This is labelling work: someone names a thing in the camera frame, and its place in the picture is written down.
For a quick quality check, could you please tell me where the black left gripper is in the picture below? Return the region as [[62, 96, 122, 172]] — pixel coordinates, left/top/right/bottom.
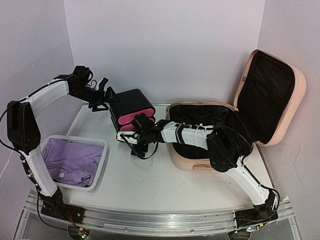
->
[[70, 84, 121, 112]]

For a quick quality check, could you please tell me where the black pink drawer organizer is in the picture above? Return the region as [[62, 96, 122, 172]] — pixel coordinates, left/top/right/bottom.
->
[[109, 88, 156, 132]]

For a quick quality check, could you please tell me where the purple garment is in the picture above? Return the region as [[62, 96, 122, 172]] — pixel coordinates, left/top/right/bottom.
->
[[42, 138, 104, 188]]

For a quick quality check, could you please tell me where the white perforated plastic basket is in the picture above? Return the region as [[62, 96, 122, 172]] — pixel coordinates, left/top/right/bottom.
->
[[41, 135, 108, 192]]

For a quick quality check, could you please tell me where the pink hard-shell suitcase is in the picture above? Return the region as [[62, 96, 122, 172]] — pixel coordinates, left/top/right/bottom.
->
[[168, 50, 307, 171]]

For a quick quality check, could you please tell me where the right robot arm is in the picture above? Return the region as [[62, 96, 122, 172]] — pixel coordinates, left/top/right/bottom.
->
[[132, 113, 280, 224]]

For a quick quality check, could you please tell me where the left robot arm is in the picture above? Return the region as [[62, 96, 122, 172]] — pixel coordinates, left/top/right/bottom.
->
[[1, 66, 120, 198]]

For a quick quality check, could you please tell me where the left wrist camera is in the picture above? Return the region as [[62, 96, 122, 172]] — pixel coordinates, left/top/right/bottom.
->
[[95, 77, 109, 91]]

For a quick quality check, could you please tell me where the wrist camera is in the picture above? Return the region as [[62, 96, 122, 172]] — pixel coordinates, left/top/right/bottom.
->
[[116, 131, 139, 145], [95, 77, 109, 91]]

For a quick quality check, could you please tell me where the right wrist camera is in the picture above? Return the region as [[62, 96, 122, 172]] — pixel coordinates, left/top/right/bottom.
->
[[116, 131, 139, 145]]

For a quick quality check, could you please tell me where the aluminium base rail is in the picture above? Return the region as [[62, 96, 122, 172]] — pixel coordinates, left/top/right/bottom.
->
[[13, 190, 302, 240]]

